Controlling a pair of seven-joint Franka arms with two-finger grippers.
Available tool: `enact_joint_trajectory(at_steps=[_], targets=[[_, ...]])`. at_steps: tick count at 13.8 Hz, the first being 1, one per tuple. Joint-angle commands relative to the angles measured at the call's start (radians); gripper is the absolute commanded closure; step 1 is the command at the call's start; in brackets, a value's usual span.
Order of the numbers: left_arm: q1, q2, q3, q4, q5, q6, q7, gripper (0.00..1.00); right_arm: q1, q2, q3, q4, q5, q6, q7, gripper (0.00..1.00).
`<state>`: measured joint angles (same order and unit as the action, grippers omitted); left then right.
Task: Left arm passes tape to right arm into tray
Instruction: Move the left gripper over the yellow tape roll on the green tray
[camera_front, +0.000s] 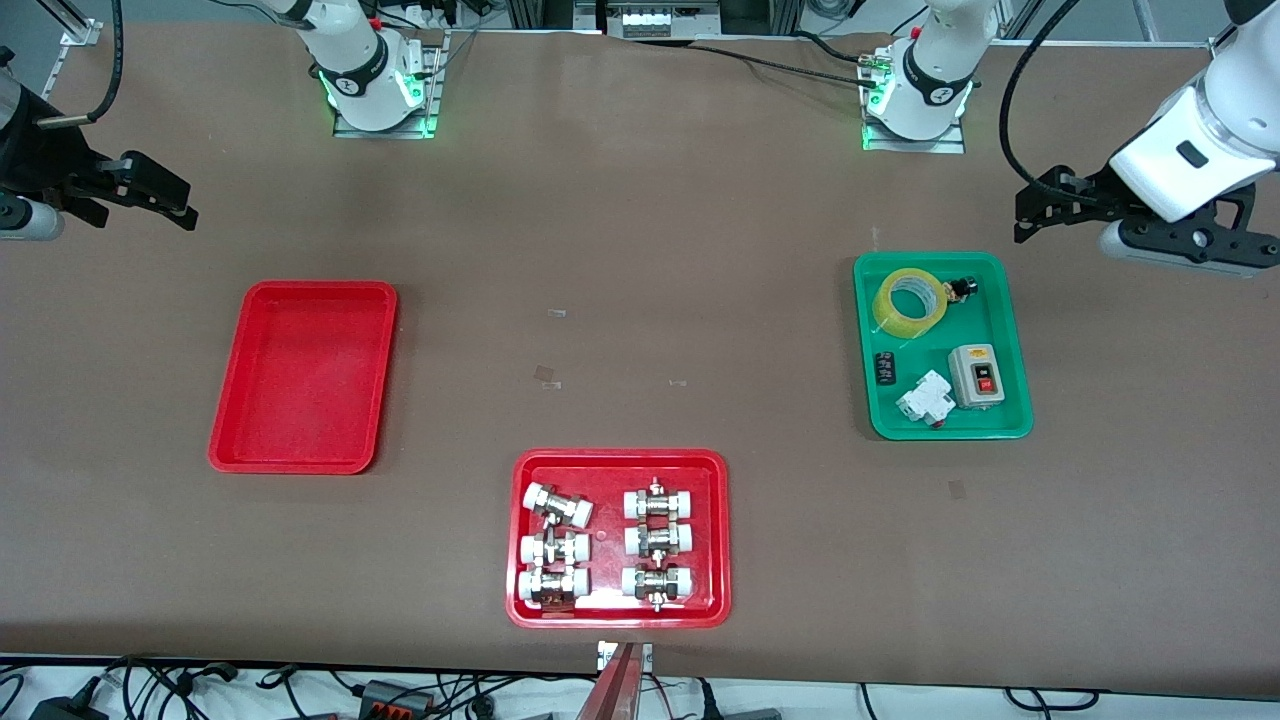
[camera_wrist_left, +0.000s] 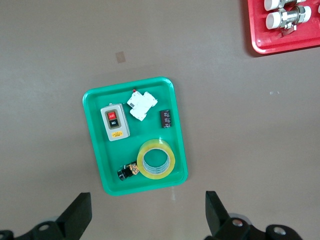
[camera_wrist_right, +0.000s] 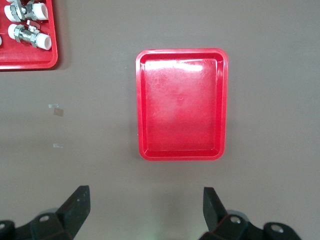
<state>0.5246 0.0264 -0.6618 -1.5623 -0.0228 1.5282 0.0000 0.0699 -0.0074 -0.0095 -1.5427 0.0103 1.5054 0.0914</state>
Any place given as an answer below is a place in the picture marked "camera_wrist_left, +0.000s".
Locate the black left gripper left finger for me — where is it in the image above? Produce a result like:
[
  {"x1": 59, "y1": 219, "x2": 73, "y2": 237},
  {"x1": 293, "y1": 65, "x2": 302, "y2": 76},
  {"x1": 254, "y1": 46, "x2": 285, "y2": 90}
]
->
[{"x1": 0, "y1": 192, "x2": 93, "y2": 240}]

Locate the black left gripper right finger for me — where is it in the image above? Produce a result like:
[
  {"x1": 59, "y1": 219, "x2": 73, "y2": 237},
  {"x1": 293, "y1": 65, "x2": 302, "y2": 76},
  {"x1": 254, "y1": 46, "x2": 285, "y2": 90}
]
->
[{"x1": 204, "y1": 191, "x2": 303, "y2": 240}]

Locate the clear yellowish tape roll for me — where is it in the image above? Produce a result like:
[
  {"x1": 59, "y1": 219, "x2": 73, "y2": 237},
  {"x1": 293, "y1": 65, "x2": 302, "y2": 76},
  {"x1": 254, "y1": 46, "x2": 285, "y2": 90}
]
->
[{"x1": 136, "y1": 138, "x2": 175, "y2": 181}]

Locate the green plastic tray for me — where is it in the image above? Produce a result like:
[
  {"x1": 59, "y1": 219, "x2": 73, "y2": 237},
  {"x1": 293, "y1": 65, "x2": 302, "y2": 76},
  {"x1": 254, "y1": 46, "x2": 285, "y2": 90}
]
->
[{"x1": 82, "y1": 76, "x2": 189, "y2": 197}]

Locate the brown tape patch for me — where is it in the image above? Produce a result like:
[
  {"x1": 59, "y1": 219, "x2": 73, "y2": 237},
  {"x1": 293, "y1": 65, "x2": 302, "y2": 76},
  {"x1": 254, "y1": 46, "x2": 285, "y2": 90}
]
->
[{"x1": 115, "y1": 51, "x2": 127, "y2": 64}]

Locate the red tray holding valves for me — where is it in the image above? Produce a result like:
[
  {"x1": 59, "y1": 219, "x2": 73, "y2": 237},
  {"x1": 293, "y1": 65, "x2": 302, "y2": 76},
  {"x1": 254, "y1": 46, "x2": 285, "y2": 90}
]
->
[{"x1": 246, "y1": 0, "x2": 320, "y2": 55}]

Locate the black buzzer with orange label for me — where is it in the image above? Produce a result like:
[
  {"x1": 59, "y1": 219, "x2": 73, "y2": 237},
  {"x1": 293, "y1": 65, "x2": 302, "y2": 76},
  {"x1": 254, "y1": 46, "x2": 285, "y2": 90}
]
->
[{"x1": 117, "y1": 162, "x2": 140, "y2": 181}]

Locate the black cylindrical capacitor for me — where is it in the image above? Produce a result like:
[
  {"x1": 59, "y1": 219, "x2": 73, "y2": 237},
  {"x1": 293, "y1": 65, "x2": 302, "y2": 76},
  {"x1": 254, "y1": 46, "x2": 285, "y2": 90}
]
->
[{"x1": 159, "y1": 109, "x2": 172, "y2": 129}]

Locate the white circuit breaker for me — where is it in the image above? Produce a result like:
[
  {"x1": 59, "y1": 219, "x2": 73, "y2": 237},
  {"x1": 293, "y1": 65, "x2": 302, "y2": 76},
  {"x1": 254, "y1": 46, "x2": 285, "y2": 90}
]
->
[{"x1": 126, "y1": 89, "x2": 159, "y2": 122}]

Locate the metal valve with white ends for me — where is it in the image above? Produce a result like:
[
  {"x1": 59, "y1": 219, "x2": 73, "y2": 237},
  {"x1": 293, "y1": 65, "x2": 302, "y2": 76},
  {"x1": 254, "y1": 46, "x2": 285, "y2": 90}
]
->
[
  {"x1": 265, "y1": 5, "x2": 313, "y2": 38},
  {"x1": 263, "y1": 0, "x2": 307, "y2": 12}
]

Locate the grey on-off switch box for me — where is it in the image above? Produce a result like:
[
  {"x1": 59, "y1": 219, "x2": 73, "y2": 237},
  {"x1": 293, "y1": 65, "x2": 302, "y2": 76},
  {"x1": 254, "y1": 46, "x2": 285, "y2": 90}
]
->
[{"x1": 100, "y1": 102, "x2": 131, "y2": 142}]

